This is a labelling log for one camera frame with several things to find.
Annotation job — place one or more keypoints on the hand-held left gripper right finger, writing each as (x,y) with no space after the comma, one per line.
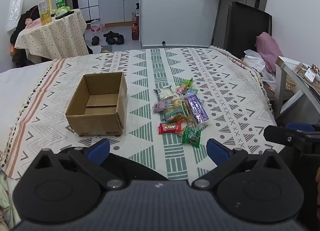
(217,152)

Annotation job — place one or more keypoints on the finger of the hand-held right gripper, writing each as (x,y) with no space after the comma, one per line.
(300,126)
(280,135)

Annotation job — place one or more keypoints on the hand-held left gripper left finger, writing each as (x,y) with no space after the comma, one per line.
(98,150)

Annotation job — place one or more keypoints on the brown cardboard box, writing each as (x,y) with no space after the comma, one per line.
(100,120)

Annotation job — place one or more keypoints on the green foil snack packet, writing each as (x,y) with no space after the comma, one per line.
(191,137)

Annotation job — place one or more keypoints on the long purple snack packet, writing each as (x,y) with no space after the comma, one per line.
(197,108)

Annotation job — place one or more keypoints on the red snack packet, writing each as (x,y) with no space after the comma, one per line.
(170,128)

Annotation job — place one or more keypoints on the blue and white snack packet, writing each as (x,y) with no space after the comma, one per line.
(170,115)

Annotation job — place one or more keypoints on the orange biscuit packet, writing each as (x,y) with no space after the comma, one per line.
(179,104)

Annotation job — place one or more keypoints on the pink candy packet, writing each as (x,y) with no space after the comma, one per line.
(180,90)

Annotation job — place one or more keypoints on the small purple snack packet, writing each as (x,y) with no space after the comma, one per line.
(160,107)

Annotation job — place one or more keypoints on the green candy packet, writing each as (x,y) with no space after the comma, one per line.
(187,82)

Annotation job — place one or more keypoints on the white rice cracker packet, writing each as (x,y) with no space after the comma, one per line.
(165,93)

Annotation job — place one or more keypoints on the grey side shelf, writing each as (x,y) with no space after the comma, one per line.
(290,90)

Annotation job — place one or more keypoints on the white plastic bag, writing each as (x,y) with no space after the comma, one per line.
(253,61)

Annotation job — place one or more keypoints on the pink cloth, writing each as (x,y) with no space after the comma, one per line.
(268,50)

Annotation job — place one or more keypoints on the yellow bag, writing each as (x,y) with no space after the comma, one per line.
(106,51)

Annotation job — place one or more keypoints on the white bed sheet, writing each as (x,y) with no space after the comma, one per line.
(22,83)

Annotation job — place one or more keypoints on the black slipper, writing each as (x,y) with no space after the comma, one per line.
(110,37)
(95,40)
(120,40)

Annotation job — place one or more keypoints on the black upright panel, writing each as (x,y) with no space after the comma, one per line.
(243,28)

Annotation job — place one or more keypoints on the pink bottle multipack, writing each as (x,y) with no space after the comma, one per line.
(96,26)

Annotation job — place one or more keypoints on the dotted cream tablecloth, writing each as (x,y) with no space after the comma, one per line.
(55,33)

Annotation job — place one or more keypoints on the dark red bottle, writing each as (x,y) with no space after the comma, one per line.
(135,30)

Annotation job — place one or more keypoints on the pink pouch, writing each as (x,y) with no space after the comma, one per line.
(33,23)

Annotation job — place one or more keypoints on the black clothing pile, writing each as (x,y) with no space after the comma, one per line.
(21,29)

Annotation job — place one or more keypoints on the green tissue pack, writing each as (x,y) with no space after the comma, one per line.
(62,11)

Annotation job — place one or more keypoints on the black spray bottle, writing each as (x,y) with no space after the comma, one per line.
(137,10)

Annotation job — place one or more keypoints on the white kitchen cabinet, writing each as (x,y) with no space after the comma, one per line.
(117,5)

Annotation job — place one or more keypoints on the clear bottle yellow liquid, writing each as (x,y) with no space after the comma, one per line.
(44,12)

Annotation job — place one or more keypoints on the bubble wrap sheet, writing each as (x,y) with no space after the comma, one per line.
(15,10)

